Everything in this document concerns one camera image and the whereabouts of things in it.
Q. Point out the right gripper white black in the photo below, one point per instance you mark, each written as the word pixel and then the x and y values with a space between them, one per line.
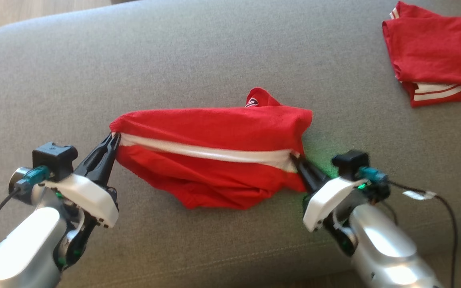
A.
pixel 326 200

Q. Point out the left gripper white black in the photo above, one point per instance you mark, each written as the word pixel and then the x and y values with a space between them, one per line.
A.
pixel 90 200

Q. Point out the red white-trimmed shorts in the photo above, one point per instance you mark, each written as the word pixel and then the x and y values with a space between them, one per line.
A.
pixel 214 128

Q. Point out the red white basketball jersey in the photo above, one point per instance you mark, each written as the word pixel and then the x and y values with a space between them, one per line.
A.
pixel 430 52

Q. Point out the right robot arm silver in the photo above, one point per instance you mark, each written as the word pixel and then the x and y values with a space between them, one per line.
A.
pixel 386 248

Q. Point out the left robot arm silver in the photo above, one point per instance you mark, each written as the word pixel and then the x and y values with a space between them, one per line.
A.
pixel 22 244

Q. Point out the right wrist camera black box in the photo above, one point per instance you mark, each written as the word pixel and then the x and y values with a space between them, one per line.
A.
pixel 348 164

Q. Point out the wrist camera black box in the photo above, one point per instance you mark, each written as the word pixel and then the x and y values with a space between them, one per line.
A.
pixel 54 158
pixel 348 164

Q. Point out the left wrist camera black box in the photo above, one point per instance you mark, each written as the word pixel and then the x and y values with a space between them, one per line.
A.
pixel 54 158

